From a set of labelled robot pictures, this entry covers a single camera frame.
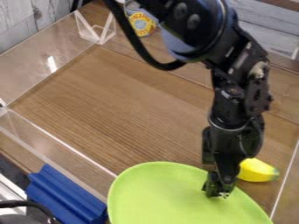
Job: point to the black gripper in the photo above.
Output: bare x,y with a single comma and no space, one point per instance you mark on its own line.
226,147

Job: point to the yellow toy banana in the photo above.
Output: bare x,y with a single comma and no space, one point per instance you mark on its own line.
256,171

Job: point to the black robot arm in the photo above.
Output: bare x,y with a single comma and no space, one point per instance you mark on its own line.
202,32

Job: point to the green plate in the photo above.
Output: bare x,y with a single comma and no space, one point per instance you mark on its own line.
160,193

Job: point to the blue plastic block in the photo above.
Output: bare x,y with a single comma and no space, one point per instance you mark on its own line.
71,203

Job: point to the yellow labelled tin can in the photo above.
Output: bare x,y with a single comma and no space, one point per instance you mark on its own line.
142,24

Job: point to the clear acrylic corner bracket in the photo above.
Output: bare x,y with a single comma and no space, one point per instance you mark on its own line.
95,33

